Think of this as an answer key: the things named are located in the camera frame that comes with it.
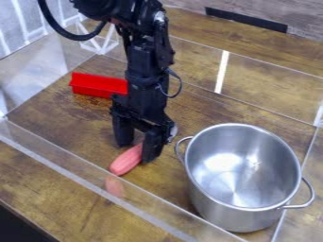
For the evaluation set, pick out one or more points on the black strip on wall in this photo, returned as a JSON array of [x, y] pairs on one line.
[[248, 20]]

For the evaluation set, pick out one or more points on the clear acrylic barrier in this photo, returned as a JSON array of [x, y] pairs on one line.
[[237, 75]]

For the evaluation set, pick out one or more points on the red plastic block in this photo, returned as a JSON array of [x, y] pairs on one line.
[[99, 86]]

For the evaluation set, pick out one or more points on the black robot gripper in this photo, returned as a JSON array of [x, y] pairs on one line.
[[141, 109]]

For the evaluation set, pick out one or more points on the pink handled metal spoon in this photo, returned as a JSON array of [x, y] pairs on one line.
[[131, 157]]

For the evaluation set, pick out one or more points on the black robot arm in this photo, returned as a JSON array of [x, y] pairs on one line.
[[141, 25]]

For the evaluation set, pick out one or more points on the stainless steel pot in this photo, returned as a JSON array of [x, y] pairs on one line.
[[243, 176]]

